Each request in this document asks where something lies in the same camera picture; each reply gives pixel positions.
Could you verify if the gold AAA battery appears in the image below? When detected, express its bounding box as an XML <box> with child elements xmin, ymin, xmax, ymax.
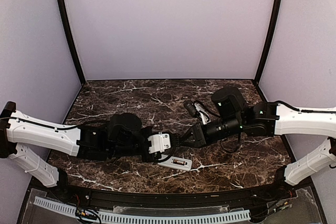
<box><xmin>172</xmin><ymin>159</ymin><xmax>187</xmax><ymax>166</ymax></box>

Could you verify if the white remote control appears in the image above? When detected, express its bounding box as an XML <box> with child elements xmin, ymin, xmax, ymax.
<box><xmin>158</xmin><ymin>156</ymin><xmax>192</xmax><ymax>171</ymax></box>

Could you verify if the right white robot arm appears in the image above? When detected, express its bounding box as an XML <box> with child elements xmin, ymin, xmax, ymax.
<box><xmin>179</xmin><ymin>87</ymin><xmax>335</xmax><ymax>200</ymax></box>

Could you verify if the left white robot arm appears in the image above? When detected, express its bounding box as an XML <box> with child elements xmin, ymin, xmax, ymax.
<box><xmin>1</xmin><ymin>101</ymin><xmax>171</xmax><ymax>201</ymax></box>

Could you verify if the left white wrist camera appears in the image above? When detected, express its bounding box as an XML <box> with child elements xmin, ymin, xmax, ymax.
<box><xmin>148</xmin><ymin>132</ymin><xmax>178</xmax><ymax>154</ymax></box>

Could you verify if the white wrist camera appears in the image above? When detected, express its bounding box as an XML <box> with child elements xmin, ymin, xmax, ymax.
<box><xmin>183</xmin><ymin>100</ymin><xmax>211</xmax><ymax>125</ymax></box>
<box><xmin>148</xmin><ymin>132</ymin><xmax>178</xmax><ymax>154</ymax></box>

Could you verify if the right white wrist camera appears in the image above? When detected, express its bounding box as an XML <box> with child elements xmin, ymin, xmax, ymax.
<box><xmin>183</xmin><ymin>100</ymin><xmax>211</xmax><ymax>125</ymax></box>

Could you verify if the white slotted cable duct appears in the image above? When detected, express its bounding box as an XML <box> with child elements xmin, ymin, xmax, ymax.
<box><xmin>33</xmin><ymin>196</ymin><xmax>251</xmax><ymax>223</ymax></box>

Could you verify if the black front frame rail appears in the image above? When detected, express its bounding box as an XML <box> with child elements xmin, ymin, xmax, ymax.
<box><xmin>28</xmin><ymin>174</ymin><xmax>316</xmax><ymax>209</ymax></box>

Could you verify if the left black frame post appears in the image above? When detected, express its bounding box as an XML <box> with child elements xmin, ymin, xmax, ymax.
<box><xmin>57</xmin><ymin>0</ymin><xmax>86</xmax><ymax>85</ymax></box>

